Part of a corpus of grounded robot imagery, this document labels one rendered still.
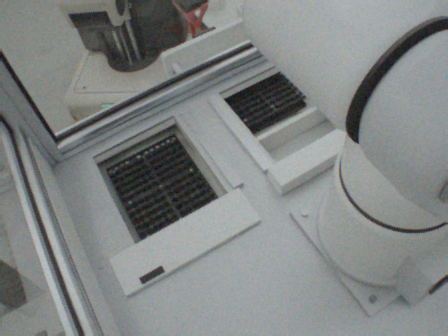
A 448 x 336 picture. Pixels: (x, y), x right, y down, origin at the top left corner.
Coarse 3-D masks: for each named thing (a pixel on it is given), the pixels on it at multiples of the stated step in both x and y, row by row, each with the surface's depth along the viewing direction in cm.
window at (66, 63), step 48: (0, 0) 62; (48, 0) 66; (96, 0) 71; (144, 0) 76; (192, 0) 81; (240, 0) 87; (0, 48) 67; (48, 48) 72; (96, 48) 78; (144, 48) 83; (192, 48) 90; (48, 96) 79; (96, 96) 86
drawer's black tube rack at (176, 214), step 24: (168, 144) 96; (120, 168) 94; (144, 168) 97; (168, 168) 92; (192, 168) 91; (120, 192) 90; (144, 192) 89; (168, 192) 89; (192, 192) 92; (144, 216) 86; (168, 216) 85
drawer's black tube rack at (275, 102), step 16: (272, 80) 104; (288, 80) 104; (240, 96) 102; (256, 96) 102; (272, 96) 105; (288, 96) 105; (304, 96) 100; (240, 112) 103; (256, 112) 103; (272, 112) 98; (288, 112) 101; (256, 128) 100
